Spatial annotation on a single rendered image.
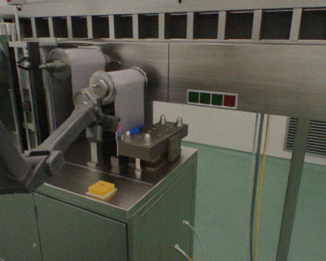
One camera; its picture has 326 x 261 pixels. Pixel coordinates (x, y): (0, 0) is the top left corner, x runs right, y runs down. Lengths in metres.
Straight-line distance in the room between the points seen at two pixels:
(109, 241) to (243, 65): 0.93
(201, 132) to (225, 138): 0.34
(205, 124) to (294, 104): 2.76
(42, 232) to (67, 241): 0.16
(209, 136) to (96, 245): 3.00
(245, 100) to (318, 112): 0.30
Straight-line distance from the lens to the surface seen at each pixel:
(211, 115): 3.96
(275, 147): 3.88
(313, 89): 1.34
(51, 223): 1.41
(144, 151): 1.21
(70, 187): 1.21
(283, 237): 1.80
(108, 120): 1.22
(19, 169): 0.73
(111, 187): 1.13
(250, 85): 1.36
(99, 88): 1.29
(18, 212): 1.57
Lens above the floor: 1.45
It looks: 17 degrees down
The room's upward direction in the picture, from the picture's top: 1 degrees clockwise
